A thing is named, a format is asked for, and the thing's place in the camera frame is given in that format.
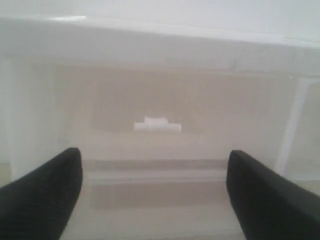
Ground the middle wide clear drawer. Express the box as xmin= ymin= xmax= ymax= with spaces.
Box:
xmin=64 ymin=159 xmax=244 ymax=240

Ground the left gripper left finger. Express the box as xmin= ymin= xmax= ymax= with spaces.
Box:
xmin=0 ymin=147 xmax=83 ymax=240

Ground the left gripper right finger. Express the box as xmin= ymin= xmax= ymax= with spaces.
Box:
xmin=226 ymin=150 xmax=320 ymax=240

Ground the white plastic drawer cabinet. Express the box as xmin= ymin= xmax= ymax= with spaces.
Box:
xmin=0 ymin=15 xmax=320 ymax=240

